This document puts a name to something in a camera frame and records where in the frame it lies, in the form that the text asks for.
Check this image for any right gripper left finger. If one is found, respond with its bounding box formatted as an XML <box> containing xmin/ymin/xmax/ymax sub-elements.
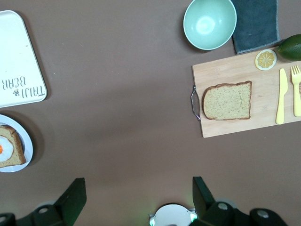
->
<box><xmin>16</xmin><ymin>178</ymin><xmax>87</xmax><ymax>226</ymax></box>

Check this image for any yellow plastic fork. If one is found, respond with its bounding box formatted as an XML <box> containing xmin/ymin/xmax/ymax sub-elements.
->
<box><xmin>290</xmin><ymin>65</ymin><xmax>301</xmax><ymax>117</ymax></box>

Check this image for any bread slice under egg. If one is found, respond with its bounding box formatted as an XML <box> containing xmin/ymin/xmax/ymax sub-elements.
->
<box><xmin>0</xmin><ymin>125</ymin><xmax>27</xmax><ymax>169</ymax></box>

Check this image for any lemon slice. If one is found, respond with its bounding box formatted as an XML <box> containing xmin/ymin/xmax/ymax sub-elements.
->
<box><xmin>255</xmin><ymin>49</ymin><xmax>278</xmax><ymax>71</ymax></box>

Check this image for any green avocado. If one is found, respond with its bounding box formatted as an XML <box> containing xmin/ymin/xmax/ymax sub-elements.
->
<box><xmin>277</xmin><ymin>34</ymin><xmax>301</xmax><ymax>62</ymax></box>

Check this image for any mint green bowl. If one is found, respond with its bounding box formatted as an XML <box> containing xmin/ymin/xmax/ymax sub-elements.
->
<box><xmin>183</xmin><ymin>0</ymin><xmax>238</xmax><ymax>51</ymax></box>

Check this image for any wooden cutting board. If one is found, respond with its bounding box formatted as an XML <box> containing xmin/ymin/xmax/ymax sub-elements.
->
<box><xmin>190</xmin><ymin>46</ymin><xmax>301</xmax><ymax>138</ymax></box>

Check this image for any yellow plastic knife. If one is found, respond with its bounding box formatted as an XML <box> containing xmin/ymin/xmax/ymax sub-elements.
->
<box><xmin>275</xmin><ymin>68</ymin><xmax>289</xmax><ymax>125</ymax></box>

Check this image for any fried egg toy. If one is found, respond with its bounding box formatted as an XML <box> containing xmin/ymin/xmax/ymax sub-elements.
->
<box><xmin>0</xmin><ymin>136</ymin><xmax>14</xmax><ymax>162</ymax></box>

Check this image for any pale lavender round plate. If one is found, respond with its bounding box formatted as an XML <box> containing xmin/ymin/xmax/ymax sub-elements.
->
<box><xmin>0</xmin><ymin>114</ymin><xmax>34</xmax><ymax>173</ymax></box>

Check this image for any plain brown bread slice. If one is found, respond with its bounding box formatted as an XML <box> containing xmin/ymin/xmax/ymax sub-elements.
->
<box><xmin>201</xmin><ymin>81</ymin><xmax>253</xmax><ymax>121</ymax></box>

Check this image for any dark grey cloth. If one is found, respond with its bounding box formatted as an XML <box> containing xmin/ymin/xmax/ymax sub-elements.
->
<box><xmin>231</xmin><ymin>0</ymin><xmax>282</xmax><ymax>55</ymax></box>

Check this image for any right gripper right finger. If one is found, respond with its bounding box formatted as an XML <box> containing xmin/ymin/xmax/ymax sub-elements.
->
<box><xmin>188</xmin><ymin>176</ymin><xmax>289</xmax><ymax>226</ymax></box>

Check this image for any cream tray with bear print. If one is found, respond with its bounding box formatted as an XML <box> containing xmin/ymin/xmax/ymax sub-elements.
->
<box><xmin>0</xmin><ymin>10</ymin><xmax>48</xmax><ymax>108</ymax></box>

